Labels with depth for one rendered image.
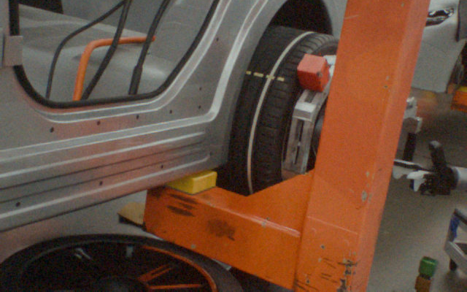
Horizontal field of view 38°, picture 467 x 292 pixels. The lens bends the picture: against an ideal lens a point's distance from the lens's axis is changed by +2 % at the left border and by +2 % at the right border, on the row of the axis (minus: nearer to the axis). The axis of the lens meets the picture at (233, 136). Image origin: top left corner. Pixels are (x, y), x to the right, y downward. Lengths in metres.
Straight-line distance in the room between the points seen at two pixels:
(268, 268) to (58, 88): 0.85
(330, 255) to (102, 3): 2.64
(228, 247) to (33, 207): 0.66
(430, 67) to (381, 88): 3.23
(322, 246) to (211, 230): 0.34
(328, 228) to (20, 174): 0.80
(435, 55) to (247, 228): 3.20
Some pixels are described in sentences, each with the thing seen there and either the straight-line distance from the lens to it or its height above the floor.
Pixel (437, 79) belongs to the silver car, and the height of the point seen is 0.83.
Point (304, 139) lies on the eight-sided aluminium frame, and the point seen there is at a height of 0.87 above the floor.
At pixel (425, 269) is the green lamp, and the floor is 0.64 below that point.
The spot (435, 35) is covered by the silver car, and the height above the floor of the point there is 1.13.
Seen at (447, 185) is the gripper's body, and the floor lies 0.79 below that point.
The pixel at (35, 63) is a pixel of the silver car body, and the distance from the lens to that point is 2.24.
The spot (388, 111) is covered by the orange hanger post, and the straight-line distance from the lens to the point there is 1.69.
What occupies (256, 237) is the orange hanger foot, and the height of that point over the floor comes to 0.63.
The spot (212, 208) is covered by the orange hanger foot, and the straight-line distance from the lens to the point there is 1.94.
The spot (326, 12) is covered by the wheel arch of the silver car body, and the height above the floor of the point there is 1.25.
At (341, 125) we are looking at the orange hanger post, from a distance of 1.72.
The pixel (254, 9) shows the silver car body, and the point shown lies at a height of 1.24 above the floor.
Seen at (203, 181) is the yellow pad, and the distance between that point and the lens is 2.03.
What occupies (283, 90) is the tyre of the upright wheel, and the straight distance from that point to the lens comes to 2.07.
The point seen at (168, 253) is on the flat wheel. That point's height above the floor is 0.50.
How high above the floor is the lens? 1.32
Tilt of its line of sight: 13 degrees down
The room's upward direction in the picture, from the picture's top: 9 degrees clockwise
